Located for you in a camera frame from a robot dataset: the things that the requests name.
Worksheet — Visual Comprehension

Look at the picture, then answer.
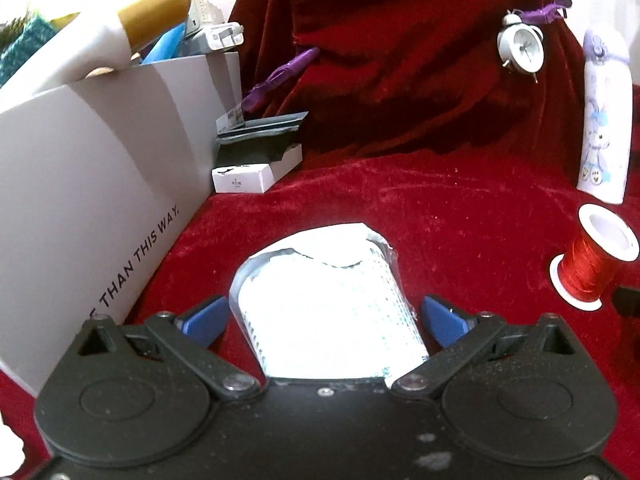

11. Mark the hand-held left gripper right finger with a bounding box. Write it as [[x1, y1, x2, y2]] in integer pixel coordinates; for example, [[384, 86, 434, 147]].
[[391, 296, 584, 402]]

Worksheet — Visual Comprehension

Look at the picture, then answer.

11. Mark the red thread spool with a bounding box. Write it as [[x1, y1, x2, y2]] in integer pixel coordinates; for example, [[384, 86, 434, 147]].
[[550, 203, 640, 310]]

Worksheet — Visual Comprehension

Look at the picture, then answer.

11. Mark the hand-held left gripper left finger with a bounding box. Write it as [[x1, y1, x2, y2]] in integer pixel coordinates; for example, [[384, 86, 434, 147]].
[[74, 296, 262, 402]]

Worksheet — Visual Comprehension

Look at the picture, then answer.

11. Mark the white and gold handheld device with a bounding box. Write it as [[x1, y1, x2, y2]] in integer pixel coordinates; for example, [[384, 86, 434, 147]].
[[0, 0, 193, 107]]

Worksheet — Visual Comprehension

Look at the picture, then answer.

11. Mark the lavender rabbit thermos bottle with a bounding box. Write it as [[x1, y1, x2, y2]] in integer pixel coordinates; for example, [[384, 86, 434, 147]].
[[576, 29, 632, 205]]

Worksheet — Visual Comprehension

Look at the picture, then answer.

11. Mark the dark foil packet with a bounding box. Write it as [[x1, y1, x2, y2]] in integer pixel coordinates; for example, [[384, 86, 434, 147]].
[[215, 111, 309, 162]]

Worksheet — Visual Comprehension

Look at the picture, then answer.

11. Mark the small white carton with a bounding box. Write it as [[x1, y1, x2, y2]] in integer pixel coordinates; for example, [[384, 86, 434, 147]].
[[211, 144, 304, 195]]

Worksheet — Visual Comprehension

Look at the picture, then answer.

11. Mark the teal sponge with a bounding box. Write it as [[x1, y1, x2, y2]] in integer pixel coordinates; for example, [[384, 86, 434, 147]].
[[0, 14, 59, 87]]

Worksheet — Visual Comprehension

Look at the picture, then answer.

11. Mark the white twin-bell alarm clock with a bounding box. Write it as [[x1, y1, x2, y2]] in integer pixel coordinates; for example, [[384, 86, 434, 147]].
[[496, 10, 546, 84]]

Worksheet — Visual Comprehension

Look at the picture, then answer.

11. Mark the blue plastic item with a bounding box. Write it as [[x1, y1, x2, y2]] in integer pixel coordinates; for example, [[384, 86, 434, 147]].
[[141, 24, 187, 64]]

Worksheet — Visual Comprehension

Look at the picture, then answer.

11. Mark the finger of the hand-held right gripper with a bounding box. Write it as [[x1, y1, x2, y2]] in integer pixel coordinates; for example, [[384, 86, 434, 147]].
[[612, 285, 640, 317]]

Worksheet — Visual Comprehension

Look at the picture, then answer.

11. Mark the grey cardboard box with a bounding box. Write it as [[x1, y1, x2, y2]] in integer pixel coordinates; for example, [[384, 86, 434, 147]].
[[0, 52, 244, 399]]

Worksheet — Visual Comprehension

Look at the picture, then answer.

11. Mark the white label tag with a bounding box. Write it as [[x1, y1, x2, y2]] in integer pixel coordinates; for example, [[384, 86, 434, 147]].
[[216, 104, 247, 134]]

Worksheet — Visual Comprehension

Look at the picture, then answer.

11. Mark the white pack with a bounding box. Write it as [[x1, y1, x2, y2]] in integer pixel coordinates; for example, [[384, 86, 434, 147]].
[[229, 221, 431, 386]]

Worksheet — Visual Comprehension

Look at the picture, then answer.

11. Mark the purple plastic clip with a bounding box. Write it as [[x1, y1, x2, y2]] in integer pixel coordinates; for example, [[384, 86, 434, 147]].
[[244, 47, 321, 112], [515, 0, 574, 24]]

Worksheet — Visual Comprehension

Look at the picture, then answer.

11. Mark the white plug adapter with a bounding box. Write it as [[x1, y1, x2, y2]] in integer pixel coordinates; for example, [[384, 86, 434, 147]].
[[180, 0, 246, 57]]

